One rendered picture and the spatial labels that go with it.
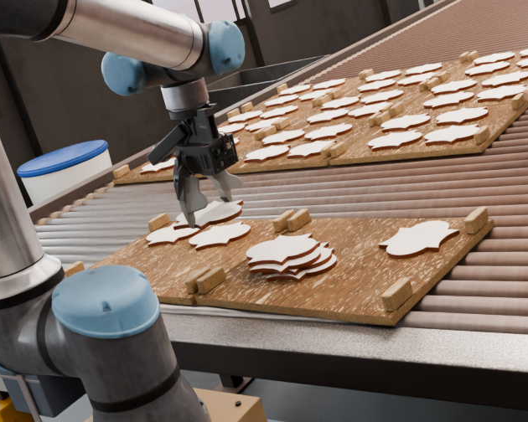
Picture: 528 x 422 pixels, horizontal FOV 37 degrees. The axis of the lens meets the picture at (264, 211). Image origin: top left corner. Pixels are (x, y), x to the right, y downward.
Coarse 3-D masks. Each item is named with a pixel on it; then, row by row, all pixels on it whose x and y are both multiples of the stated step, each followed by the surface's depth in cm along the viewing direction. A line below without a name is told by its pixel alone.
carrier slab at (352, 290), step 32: (320, 224) 156; (352, 224) 150; (384, 224) 146; (416, 224) 141; (352, 256) 135; (384, 256) 132; (416, 256) 128; (448, 256) 124; (224, 288) 138; (256, 288) 134; (288, 288) 130; (320, 288) 126; (352, 288) 123; (384, 288) 120; (416, 288) 117; (352, 320) 116; (384, 320) 111
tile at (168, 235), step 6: (168, 228) 180; (150, 234) 179; (156, 234) 178; (162, 234) 176; (168, 234) 175; (174, 234) 174; (180, 234) 172; (186, 234) 171; (192, 234) 171; (150, 240) 175; (156, 240) 173; (162, 240) 172; (168, 240) 171; (174, 240) 170; (150, 246) 173
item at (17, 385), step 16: (16, 384) 162; (32, 384) 158; (48, 384) 157; (64, 384) 160; (80, 384) 164; (16, 400) 164; (32, 400) 160; (48, 400) 157; (64, 400) 160; (48, 416) 160
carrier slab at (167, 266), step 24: (144, 240) 179; (240, 240) 160; (264, 240) 156; (96, 264) 172; (120, 264) 167; (144, 264) 163; (168, 264) 159; (192, 264) 155; (216, 264) 151; (240, 264) 148; (168, 288) 146
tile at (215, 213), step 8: (240, 200) 143; (208, 208) 143; (216, 208) 142; (224, 208) 140; (232, 208) 139; (240, 208) 138; (200, 216) 140; (208, 216) 139; (216, 216) 137; (224, 216) 136; (232, 216) 136; (176, 224) 139; (184, 224) 138; (200, 224) 135; (208, 224) 136
